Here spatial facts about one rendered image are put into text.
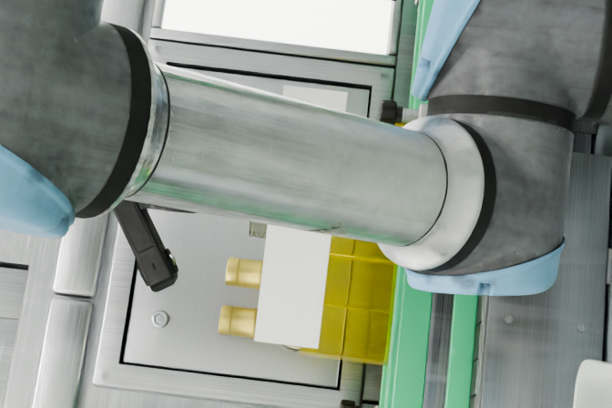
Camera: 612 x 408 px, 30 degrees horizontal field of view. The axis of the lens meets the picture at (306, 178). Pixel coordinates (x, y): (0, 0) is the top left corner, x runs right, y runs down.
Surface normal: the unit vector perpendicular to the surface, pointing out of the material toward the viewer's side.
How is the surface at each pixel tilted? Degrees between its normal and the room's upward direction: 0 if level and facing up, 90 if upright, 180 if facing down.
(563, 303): 90
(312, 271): 90
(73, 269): 90
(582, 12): 87
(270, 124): 127
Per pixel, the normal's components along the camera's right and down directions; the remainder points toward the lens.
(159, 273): 0.04, 0.04
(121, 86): 0.65, -0.26
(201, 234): 0.03, -0.26
